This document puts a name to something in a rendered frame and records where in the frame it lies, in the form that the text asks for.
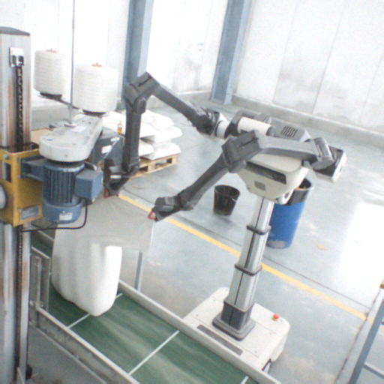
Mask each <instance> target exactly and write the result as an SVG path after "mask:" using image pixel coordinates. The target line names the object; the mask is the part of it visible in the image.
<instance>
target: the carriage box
mask: <svg viewBox="0 0 384 384"><path fill-rule="evenodd" d="M52 131H53V130H52V129H49V128H47V127H41V128H40V129H37V128H34V130H31V151H21V152H17V153H13V154H11V153H10V152H7V151H2V150H1V149H0V160H2V161H5V162H7V164H10V165H11V178H8V179H3V178H0V185H1V187H2V188H3V190H4V192H5V196H6V203H5V207H4V208H0V218H1V219H2V220H4V221H5V222H6V223H8V224H10V225H11V226H12V227H17V226H18V225H20V224H24V223H27V222H29V221H32V220H35V219H38V218H42V217H43V213H42V199H43V197H44V196H43V182H42V181H38V180H35V178H21V172H20V159H22V158H26V157H31V156H35V155H39V154H40V152H39V139H40V138H41V136H43V135H44V134H47V133H49V132H52ZM36 206H39V215H38V216H35V217H31V218H29V219H25V220H20V212H21V211H23V210H26V209H30V208H33V207H36Z"/></svg>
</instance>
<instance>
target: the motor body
mask: <svg viewBox="0 0 384 384"><path fill-rule="evenodd" d="M82 170H84V162H83V161H82V160H81V161H80V163H78V164H75V165H70V166H63V165H58V164H54V163H51V162H50V161H49V160H47V158H46V157H45V158H44V159H43V199H42V213H43V216H44V218H45V219H46V220H47V221H49V222H52V224H60V225H65V224H71V223H73V222H74V221H76V220H78V219H79V218H80V216H81V211H82V207H83V205H82V199H81V197H79V196H75V195H74V177H75V176H76V175H78V174H80V173H81V171H82Z"/></svg>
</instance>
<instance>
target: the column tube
mask: <svg viewBox="0 0 384 384"><path fill-rule="evenodd" d="M31 42H32V39H31V36H26V35H14V34H0V149H1V150H2V151H6V152H10V153H11V154H13V153H17V152H18V151H17V144H18V143H17V137H18V136H17V84H16V67H14V66H10V56H9V47H11V48H22V49H23V56H25V66H23V67H22V79H23V86H22V87H23V95H22V96H23V103H22V104H23V111H22V112H23V120H22V121H23V123H24V127H22V129H24V135H23V137H24V143H23V145H24V150H23V151H24V152H26V151H31V150H32V113H31V108H32V66H31ZM0 178H2V179H11V165H10V164H8V163H7V162H5V161H3V160H0ZM17 230H18V229H17V226H15V227H12V226H11V225H10V224H8V223H6V222H5V221H4V220H2V219H1V218H0V384H11V383H12V381H13V373H14V362H15V360H14V356H16V355H15V351H16V350H15V346H16V345H15V331H16V314H17V313H16V302H17V301H16V300H17V262H18V260H17V256H18V255H17V249H18V248H17V243H18V241H17V236H18V235H17ZM30 234H31V232H24V233H23V247H22V249H23V252H22V295H21V297H22V301H21V303H22V305H21V327H20V354H19V369H20V371H21V373H22V378H23V380H24V382H25V377H26V359H27V338H26V335H27V331H28V298H29V257H30Z"/></svg>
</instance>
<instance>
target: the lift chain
mask: <svg viewBox="0 0 384 384"><path fill-rule="evenodd" d="M19 71H20V73H19ZM22 76H23V69H22V64H18V66H17V65H16V129H17V136H18V137H17V143H18V144H17V151H18V152H23V150H24V145H23V143H24V137H23V135H24V129H23V127H24V123H23V79H22ZM19 81H20V82H19ZM19 107H20V108H19ZM22 228H23V224H20V225H18V226H17V229H18V230H17V235H18V236H17V241H18V243H17V248H18V249H17V255H18V256H16V260H18V262H16V266H17V267H16V273H17V274H16V279H17V280H16V285H17V286H16V290H17V292H16V295H17V297H16V331H15V345H16V346H15V350H16V351H15V355H16V356H14V360H15V362H14V365H15V367H14V370H15V371H14V375H15V376H14V377H13V380H16V381H17V368H18V367H19V368H20V327H21V305H22V303H21V301H22V300H23V297H21V295H22V294H23V291H22V289H23V286H22V283H23V280H22V278H23V273H22V272H23V267H22V266H23V261H22V259H23V255H22V254H23V249H22V248H23V232H20V230H22Z"/></svg>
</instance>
